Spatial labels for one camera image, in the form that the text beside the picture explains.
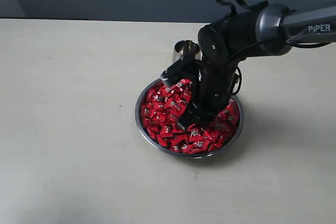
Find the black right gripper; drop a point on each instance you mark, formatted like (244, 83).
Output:
(211, 95)

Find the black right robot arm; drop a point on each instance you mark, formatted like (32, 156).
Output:
(269, 31)

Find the pile of red candies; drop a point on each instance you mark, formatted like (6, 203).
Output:
(168, 119)

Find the steel bowl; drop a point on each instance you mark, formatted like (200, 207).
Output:
(189, 119)

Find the steel cup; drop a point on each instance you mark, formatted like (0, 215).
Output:
(185, 53)

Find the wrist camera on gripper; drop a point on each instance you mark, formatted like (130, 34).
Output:
(173, 73)

